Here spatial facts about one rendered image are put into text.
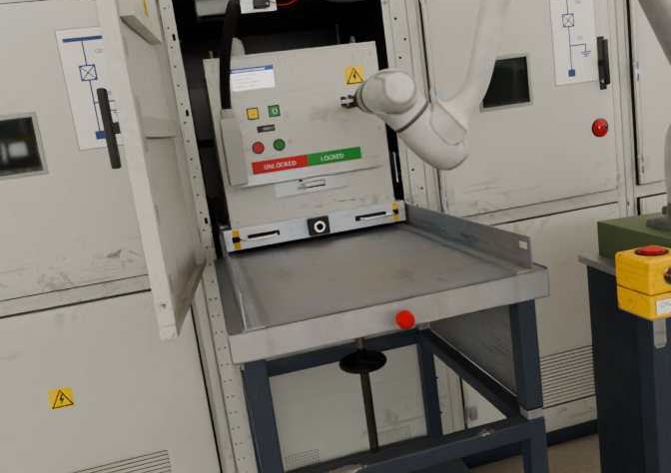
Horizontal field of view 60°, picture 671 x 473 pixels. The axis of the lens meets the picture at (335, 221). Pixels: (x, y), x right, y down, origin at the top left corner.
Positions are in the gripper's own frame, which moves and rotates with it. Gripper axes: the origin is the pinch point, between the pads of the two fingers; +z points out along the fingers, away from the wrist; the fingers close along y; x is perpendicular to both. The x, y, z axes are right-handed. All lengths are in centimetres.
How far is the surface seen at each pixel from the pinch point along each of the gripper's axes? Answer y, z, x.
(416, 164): 18.8, 3.8, -20.5
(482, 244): 13, -45, -36
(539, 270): 15, -64, -39
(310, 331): -31, -64, -41
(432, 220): 13.5, -17.0, -34.2
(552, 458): 51, -3, -123
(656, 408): 22, -85, -59
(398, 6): 18.9, 3.8, 25.3
